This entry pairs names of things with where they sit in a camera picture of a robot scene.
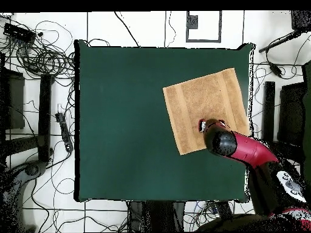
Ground orange terry towel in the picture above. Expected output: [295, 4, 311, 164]
[162, 67, 251, 156]

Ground black flat box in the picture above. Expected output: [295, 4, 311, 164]
[277, 82, 306, 146]
[0, 69, 26, 130]

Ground long black bar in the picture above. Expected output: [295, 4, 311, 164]
[263, 81, 276, 143]
[38, 73, 53, 163]

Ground black oblong box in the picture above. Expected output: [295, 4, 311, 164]
[216, 200, 234, 219]

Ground black power adapter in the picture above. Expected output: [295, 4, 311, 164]
[269, 61, 284, 78]

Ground dark green table cloth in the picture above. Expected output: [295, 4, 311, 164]
[73, 39, 255, 203]

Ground black tripod rod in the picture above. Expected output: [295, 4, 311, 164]
[258, 30, 303, 53]

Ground small black power strip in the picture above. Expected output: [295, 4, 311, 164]
[55, 112, 74, 153]

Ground black speckled box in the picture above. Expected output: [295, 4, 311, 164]
[290, 10, 311, 32]

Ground black chair base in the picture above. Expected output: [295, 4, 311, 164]
[2, 160, 48, 233]

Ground grey square frame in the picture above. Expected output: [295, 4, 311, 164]
[185, 10, 222, 44]

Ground tangled black cables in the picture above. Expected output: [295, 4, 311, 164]
[0, 20, 76, 81]

